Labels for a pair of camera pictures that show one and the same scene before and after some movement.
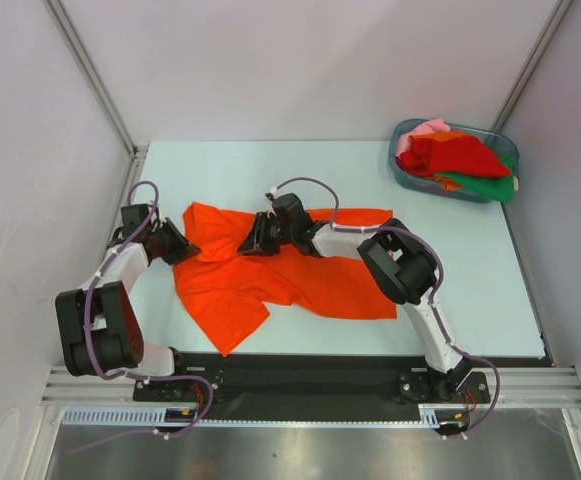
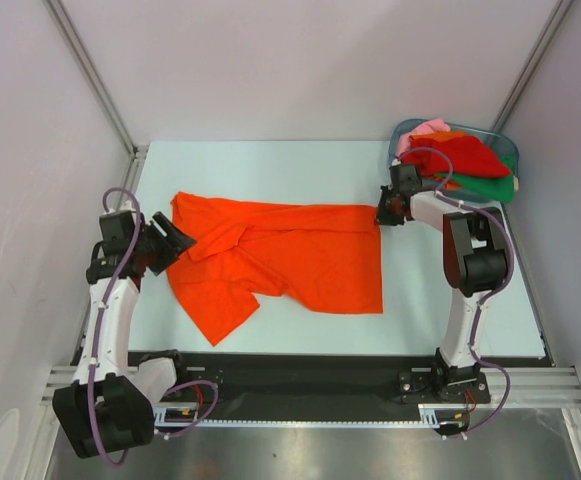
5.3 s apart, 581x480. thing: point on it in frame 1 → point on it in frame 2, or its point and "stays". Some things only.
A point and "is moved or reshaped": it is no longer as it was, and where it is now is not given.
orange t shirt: [234, 290] is moved or reshaped
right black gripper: [257, 242] → [383, 217]
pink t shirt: [433, 126] stays
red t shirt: [461, 154] stays
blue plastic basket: [504, 146] stays
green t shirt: [501, 188] stays
